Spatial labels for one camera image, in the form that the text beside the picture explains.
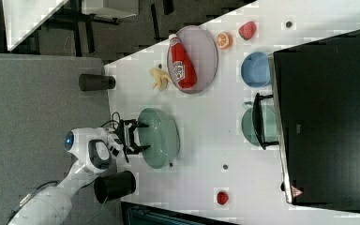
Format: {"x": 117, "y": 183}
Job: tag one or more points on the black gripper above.
{"x": 125, "y": 133}

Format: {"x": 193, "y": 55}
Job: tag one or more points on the mint green plastic strainer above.
{"x": 161, "y": 135}

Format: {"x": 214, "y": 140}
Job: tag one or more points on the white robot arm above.
{"x": 94, "y": 150}

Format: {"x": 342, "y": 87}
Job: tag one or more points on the black cylinder near corner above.
{"x": 114, "y": 186}

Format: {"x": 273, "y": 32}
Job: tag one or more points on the black cylinder corner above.
{"x": 90, "y": 82}
{"x": 114, "y": 186}

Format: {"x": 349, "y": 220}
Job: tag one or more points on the yellow plush banana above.
{"x": 161, "y": 78}

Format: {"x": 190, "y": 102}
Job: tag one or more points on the black cylinder far corner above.
{"x": 90, "y": 82}

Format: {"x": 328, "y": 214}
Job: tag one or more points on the red plush ketchup bottle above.
{"x": 183, "y": 69}

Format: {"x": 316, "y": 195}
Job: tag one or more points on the small red tomato toy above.
{"x": 222, "y": 197}

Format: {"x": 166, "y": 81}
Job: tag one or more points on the grey round plate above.
{"x": 202, "y": 51}

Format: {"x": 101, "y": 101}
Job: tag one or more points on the grey side table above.
{"x": 40, "y": 102}

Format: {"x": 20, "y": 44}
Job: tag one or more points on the orange slice toy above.
{"x": 224, "y": 40}

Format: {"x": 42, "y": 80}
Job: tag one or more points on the mint green plastic cup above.
{"x": 269, "y": 121}

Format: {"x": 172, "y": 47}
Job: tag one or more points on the blue plastic cup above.
{"x": 255, "y": 70}

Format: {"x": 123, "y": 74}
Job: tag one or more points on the red strawberry toy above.
{"x": 247, "y": 30}

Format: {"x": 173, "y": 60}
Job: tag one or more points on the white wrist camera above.
{"x": 114, "y": 144}

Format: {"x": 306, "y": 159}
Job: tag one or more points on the blue metal frame rail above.
{"x": 137, "y": 214}

